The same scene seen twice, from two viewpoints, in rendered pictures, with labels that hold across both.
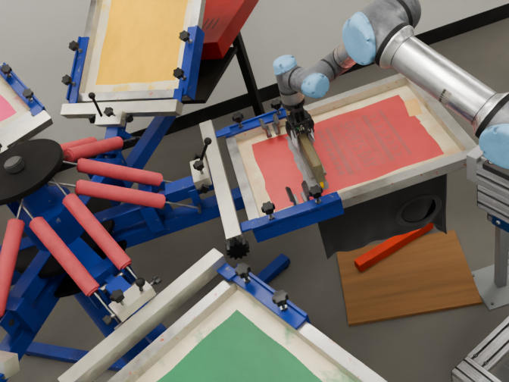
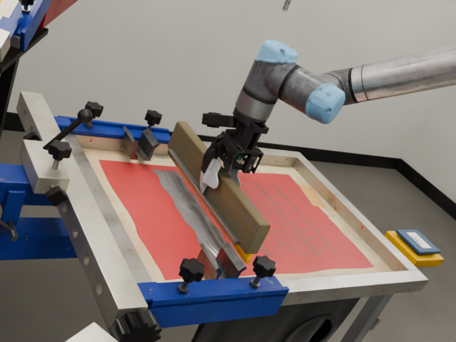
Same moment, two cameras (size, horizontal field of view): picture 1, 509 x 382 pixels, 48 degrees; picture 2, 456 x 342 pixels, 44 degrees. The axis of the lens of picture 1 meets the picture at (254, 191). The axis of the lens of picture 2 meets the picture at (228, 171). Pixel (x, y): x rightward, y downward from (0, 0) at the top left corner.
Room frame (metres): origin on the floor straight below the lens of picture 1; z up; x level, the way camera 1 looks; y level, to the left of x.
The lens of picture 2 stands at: (0.77, 0.52, 1.62)
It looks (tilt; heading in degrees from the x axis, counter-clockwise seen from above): 25 degrees down; 318
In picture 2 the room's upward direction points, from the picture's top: 25 degrees clockwise
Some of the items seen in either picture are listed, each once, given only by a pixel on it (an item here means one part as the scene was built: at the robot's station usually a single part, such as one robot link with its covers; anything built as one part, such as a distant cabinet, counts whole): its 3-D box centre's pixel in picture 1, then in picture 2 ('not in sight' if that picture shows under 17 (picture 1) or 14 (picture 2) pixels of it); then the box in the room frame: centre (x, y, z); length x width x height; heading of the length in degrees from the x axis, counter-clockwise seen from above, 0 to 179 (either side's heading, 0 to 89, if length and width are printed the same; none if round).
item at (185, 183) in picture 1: (189, 186); (7, 184); (1.63, 0.21, 1.02); 0.17 x 0.06 x 0.05; 89
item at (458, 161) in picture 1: (340, 145); (243, 210); (1.62, -0.35, 0.97); 0.79 x 0.58 x 0.04; 89
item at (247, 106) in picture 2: (293, 94); (255, 105); (1.60, -0.23, 1.26); 0.08 x 0.08 x 0.05
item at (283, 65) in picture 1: (288, 74); (271, 71); (1.60, -0.22, 1.33); 0.09 x 0.08 x 0.11; 27
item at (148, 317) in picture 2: (236, 245); (131, 326); (1.27, 0.11, 1.02); 0.07 x 0.06 x 0.07; 89
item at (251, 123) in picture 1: (261, 126); (115, 139); (1.90, -0.11, 0.98); 0.30 x 0.05 x 0.07; 89
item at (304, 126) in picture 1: (298, 115); (241, 140); (1.59, -0.22, 1.18); 0.09 x 0.08 x 0.12; 179
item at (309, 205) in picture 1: (296, 216); (214, 298); (1.35, -0.10, 0.98); 0.30 x 0.05 x 0.07; 89
